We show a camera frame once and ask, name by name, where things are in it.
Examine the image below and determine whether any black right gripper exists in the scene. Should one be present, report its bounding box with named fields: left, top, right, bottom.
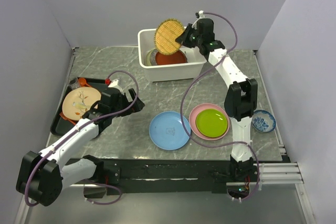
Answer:
left=175, top=24, right=203, bottom=49

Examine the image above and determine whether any red round plate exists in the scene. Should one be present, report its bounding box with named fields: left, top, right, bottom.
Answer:
left=155, top=50, right=187, bottom=65

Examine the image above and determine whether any round woven bamboo mat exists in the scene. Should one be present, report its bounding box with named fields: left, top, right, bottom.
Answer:
left=154, top=18, right=185, bottom=55

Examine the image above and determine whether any cream plate with branch motif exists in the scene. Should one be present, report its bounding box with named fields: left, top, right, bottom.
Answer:
left=145, top=50, right=153, bottom=66

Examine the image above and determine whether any blue plate with bamboo mat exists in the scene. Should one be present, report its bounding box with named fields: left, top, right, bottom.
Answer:
left=149, top=111, right=191, bottom=151

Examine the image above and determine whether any dark plate with deer motif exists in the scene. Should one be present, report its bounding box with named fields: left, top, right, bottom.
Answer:
left=150, top=49, right=158, bottom=66

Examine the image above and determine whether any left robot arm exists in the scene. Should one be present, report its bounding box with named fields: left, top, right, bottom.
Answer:
left=16, top=87, right=144, bottom=207

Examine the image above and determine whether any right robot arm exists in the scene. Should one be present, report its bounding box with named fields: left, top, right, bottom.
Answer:
left=176, top=17, right=259, bottom=181

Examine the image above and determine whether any white plastic bin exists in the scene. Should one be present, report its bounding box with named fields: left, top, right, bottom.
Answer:
left=138, top=28, right=206, bottom=82

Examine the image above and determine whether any orange measuring scoop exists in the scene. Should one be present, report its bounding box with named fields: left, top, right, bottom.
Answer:
left=78, top=78, right=91, bottom=88

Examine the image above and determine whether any beige plate with bird motif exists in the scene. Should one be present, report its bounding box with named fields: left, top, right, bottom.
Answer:
left=62, top=87, right=101, bottom=121

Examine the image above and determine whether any pink plate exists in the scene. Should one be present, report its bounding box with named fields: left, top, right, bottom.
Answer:
left=189, top=103, right=230, bottom=141

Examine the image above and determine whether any clear glass cup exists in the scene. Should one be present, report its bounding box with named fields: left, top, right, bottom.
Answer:
left=68, top=78, right=81, bottom=90

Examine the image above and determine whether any green plate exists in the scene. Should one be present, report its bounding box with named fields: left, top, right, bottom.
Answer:
left=196, top=109, right=229, bottom=138

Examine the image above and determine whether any black plastic tray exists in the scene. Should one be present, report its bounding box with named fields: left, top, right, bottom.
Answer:
left=50, top=78, right=107, bottom=136

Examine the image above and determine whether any blue white patterned bowl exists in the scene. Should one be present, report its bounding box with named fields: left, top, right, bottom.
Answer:
left=251, top=110, right=276, bottom=133

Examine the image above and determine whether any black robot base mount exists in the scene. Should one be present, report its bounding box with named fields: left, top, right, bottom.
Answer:
left=73, top=157, right=260, bottom=198

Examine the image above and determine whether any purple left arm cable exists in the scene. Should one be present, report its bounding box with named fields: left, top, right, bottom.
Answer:
left=25, top=70, right=139, bottom=207

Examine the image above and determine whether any aluminium frame rail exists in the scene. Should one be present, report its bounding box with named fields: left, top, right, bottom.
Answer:
left=251, top=49, right=305, bottom=185

